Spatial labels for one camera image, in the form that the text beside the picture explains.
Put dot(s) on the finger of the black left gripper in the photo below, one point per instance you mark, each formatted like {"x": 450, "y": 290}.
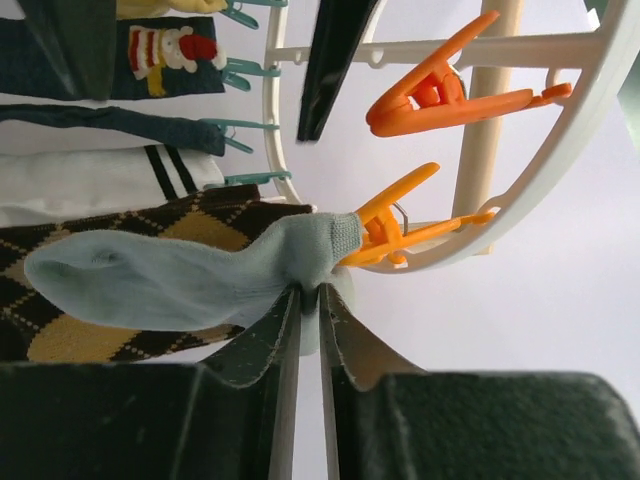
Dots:
{"x": 339, "y": 28}
{"x": 79, "y": 41}

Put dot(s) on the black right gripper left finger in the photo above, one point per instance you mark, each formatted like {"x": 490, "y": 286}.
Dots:
{"x": 229, "y": 416}

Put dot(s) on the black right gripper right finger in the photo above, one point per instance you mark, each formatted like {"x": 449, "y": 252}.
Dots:
{"x": 387, "y": 418}

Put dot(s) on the dark orange clothes peg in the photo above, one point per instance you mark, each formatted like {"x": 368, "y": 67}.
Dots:
{"x": 431, "y": 96}

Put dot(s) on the grey sock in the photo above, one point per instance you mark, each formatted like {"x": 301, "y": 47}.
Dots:
{"x": 119, "y": 279}

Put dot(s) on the white round clip hanger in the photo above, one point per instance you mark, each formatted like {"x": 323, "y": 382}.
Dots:
{"x": 537, "y": 146}

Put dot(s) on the yellow sock on hanger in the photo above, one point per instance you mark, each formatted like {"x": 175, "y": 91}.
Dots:
{"x": 133, "y": 9}

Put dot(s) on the black sock on hanger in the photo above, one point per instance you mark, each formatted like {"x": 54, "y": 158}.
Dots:
{"x": 177, "y": 132}

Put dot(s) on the navy character sock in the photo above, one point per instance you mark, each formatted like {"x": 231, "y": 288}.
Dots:
{"x": 155, "y": 58}

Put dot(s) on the white black striped sock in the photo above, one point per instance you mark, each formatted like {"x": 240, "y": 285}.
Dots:
{"x": 49, "y": 187}

